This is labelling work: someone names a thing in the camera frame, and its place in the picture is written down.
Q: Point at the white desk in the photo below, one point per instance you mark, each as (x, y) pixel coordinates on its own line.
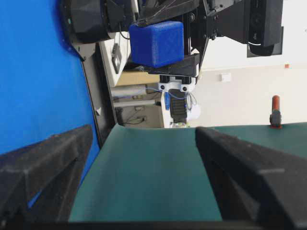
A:
(106, 50)

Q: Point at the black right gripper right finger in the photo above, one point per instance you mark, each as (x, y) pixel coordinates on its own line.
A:
(258, 173)

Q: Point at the white wall switch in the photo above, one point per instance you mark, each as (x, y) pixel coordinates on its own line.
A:
(225, 77)

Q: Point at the blue block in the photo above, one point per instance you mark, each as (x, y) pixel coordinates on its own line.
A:
(157, 45)

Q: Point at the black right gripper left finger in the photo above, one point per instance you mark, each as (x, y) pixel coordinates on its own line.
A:
(39, 182)

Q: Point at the black aluminium table frame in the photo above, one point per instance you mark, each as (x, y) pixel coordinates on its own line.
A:
(100, 95)

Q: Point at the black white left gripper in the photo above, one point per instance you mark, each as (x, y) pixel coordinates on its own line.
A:
(204, 20)

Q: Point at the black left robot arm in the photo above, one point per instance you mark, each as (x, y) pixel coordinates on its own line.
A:
(87, 22)

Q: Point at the red clamp handle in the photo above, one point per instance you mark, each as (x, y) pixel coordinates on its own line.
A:
(275, 116)

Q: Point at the blue table cloth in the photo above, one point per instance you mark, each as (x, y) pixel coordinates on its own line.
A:
(43, 90)

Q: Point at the dark green mat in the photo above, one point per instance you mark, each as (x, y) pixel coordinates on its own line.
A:
(147, 175)

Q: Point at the black device on desk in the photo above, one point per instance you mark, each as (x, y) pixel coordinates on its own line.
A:
(116, 57)

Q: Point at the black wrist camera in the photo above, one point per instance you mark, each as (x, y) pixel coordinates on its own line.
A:
(265, 26)

